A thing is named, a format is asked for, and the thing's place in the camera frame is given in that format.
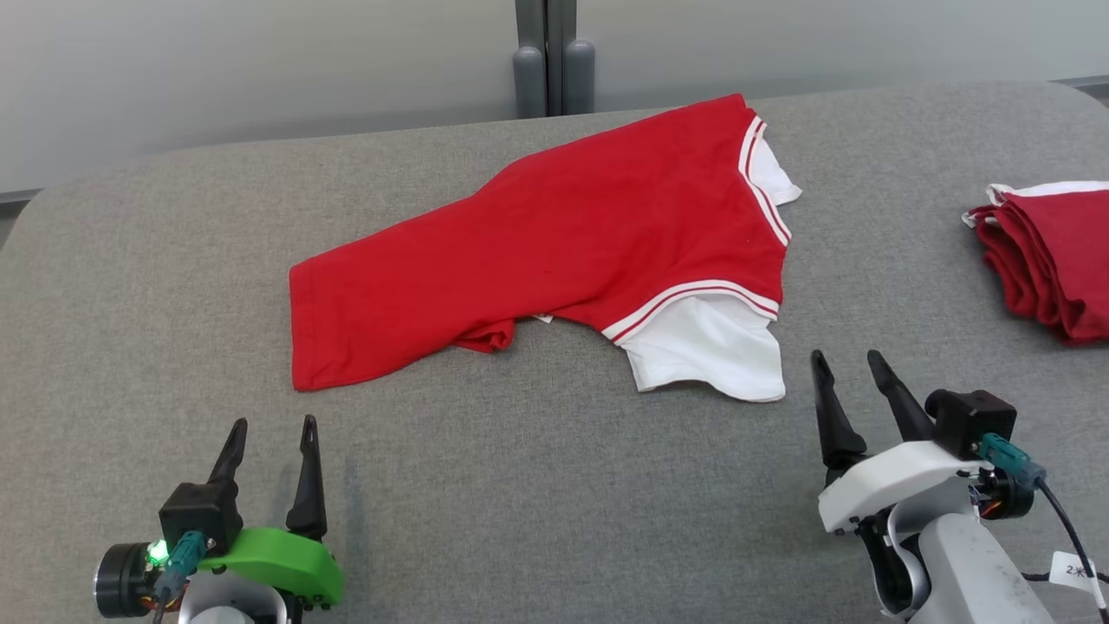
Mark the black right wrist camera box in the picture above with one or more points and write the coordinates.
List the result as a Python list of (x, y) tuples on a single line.
[(975, 420)]

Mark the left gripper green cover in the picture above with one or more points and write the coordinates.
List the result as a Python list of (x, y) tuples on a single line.
[(277, 559)]

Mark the red shirt with white sleeves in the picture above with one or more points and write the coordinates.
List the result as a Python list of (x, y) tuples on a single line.
[(563, 234)]

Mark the red shorts with white stripe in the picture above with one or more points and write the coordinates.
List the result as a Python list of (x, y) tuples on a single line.
[(1057, 260)]

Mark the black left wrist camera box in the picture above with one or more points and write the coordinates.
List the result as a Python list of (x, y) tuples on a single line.
[(199, 516)]

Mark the grey fabric sofa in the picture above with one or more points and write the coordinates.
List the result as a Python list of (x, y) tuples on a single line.
[(520, 485)]

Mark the grey wall base rail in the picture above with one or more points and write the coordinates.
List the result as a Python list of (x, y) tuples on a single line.
[(1083, 81), (17, 197)]

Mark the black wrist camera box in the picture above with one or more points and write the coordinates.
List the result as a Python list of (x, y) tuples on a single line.
[(199, 516), (975, 420)]

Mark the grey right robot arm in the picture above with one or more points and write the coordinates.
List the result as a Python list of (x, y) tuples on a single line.
[(970, 572)]

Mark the grey cylindrical frame foot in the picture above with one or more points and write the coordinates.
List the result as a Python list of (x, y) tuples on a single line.
[(580, 78), (528, 82)]

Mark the grey vertical partition frame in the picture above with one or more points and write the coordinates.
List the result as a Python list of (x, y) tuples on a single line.
[(530, 35)]

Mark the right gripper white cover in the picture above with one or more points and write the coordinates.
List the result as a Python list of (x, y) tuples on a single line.
[(892, 481)]

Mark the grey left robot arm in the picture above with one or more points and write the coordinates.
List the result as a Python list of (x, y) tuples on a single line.
[(225, 607)]

